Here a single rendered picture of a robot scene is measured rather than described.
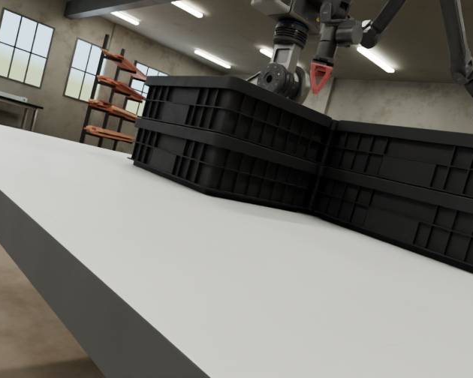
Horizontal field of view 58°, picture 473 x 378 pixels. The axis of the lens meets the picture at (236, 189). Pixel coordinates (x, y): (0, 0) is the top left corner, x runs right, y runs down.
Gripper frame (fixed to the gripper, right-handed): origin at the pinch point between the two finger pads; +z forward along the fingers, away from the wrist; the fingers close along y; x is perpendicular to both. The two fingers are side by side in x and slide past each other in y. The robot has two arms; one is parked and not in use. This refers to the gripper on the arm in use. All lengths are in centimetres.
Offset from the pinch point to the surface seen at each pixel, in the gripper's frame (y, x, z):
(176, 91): -42, 30, 17
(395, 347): -112, -10, 38
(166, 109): -42, 31, 22
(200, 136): -54, 18, 26
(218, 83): -56, 17, 16
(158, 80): -37, 36, 15
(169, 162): -47, 25, 33
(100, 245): -110, 9, 38
